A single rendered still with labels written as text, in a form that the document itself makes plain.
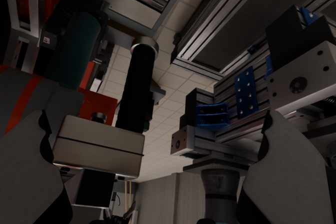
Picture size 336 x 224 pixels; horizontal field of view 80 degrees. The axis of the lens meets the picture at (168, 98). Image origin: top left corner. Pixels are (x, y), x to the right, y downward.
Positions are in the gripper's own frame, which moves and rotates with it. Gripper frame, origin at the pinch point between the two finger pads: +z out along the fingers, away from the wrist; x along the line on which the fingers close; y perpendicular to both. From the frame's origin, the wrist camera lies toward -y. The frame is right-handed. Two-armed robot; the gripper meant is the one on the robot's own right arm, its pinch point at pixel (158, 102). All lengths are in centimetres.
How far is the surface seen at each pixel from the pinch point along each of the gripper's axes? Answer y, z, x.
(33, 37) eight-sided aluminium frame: 5, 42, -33
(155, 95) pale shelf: 42, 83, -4
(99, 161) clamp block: 8.7, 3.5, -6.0
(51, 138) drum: 14.4, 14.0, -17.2
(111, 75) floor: 59, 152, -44
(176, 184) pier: 447, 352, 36
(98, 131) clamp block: 6.8, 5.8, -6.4
